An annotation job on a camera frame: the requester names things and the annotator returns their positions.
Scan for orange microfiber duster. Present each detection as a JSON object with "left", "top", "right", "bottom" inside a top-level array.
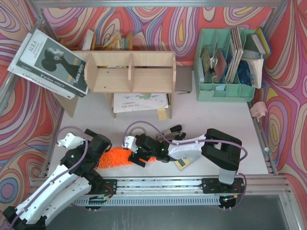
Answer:
[{"left": 96, "top": 146, "right": 156, "bottom": 169}]

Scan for gold grey calculator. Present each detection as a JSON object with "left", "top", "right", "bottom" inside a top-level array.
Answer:
[{"left": 174, "top": 156, "right": 199, "bottom": 170}]

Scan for clear tape roll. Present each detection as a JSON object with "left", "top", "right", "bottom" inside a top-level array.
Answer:
[{"left": 129, "top": 126, "right": 147, "bottom": 136}]

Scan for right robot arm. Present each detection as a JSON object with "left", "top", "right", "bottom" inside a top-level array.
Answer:
[{"left": 123, "top": 128, "right": 243, "bottom": 185}]

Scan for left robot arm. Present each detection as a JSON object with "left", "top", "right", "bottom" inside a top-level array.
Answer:
[{"left": 3, "top": 129, "right": 114, "bottom": 230}]

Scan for wooden bookshelf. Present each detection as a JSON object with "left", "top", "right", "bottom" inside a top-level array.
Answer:
[{"left": 52, "top": 50, "right": 177, "bottom": 119}]

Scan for grey black stapler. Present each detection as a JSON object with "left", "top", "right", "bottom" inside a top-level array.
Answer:
[{"left": 155, "top": 125, "right": 183, "bottom": 140}]

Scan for yellow sticky note pad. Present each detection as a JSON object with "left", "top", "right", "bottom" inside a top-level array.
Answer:
[{"left": 157, "top": 108, "right": 167, "bottom": 120}]

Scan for spiral drawing notebook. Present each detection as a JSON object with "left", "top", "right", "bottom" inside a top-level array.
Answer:
[{"left": 113, "top": 93, "right": 170, "bottom": 114}]

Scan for books behind shelf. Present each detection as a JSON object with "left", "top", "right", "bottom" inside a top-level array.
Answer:
[{"left": 60, "top": 30, "right": 133, "bottom": 51}]

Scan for red notebook in organizer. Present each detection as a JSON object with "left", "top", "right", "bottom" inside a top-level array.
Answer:
[{"left": 214, "top": 49, "right": 227, "bottom": 81}]

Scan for white book under Twins story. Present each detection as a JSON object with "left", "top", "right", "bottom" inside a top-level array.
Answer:
[{"left": 7, "top": 33, "right": 75, "bottom": 100}]

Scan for green desk organizer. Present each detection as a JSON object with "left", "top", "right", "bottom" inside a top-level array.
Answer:
[{"left": 193, "top": 29, "right": 255, "bottom": 102}]

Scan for pink tape dispenser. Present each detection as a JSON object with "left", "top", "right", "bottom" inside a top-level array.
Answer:
[{"left": 250, "top": 101, "right": 267, "bottom": 122}]

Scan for stack of thin books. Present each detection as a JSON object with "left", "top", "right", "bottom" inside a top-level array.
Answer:
[{"left": 225, "top": 27, "right": 243, "bottom": 83}]

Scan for blue yellow book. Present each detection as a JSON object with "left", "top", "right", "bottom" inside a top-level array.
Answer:
[{"left": 255, "top": 27, "right": 272, "bottom": 56}]

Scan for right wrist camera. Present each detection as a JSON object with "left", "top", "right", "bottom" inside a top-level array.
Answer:
[{"left": 122, "top": 136, "right": 138, "bottom": 152}]

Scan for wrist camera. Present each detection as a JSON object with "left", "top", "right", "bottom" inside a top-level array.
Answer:
[
  {"left": 122, "top": 136, "right": 138, "bottom": 152},
  {"left": 57, "top": 132, "right": 85, "bottom": 149}
]

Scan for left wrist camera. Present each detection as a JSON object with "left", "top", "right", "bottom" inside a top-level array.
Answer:
[{"left": 57, "top": 132, "right": 85, "bottom": 149}]

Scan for black handled tool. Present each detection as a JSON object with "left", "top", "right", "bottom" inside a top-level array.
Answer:
[{"left": 175, "top": 132, "right": 186, "bottom": 140}]

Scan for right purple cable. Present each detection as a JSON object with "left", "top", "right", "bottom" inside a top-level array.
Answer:
[{"left": 122, "top": 121, "right": 248, "bottom": 211}]

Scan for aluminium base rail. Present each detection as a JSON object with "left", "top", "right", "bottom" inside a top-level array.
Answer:
[{"left": 28, "top": 174, "right": 293, "bottom": 199}]

